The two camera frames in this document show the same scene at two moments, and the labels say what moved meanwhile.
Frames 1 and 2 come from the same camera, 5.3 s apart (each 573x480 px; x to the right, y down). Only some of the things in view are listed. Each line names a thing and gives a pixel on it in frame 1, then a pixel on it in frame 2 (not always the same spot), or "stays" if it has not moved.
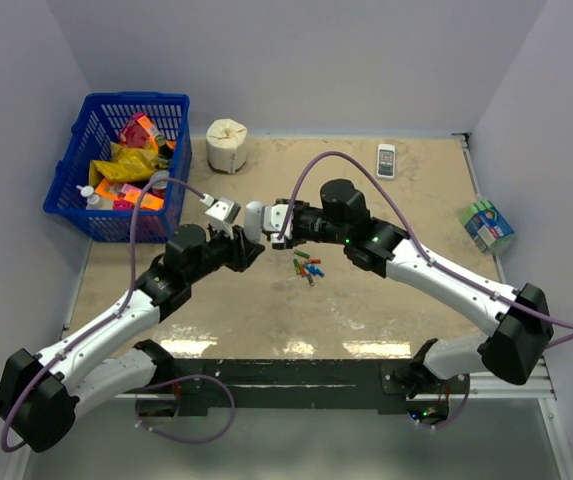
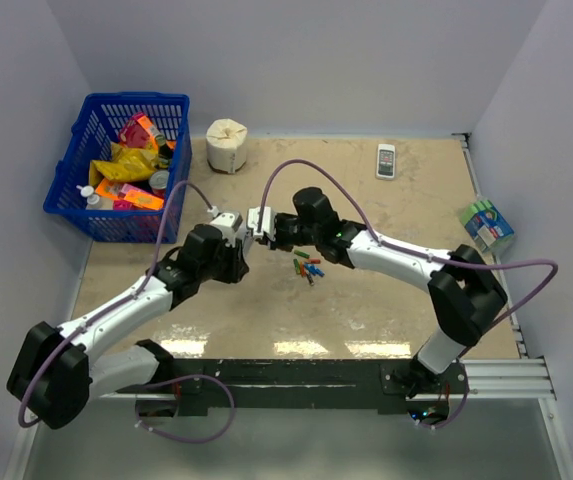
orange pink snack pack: [127, 197] stays
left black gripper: [243, 253] → [237, 265]
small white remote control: [386, 157] stays
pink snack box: [138, 131] stays
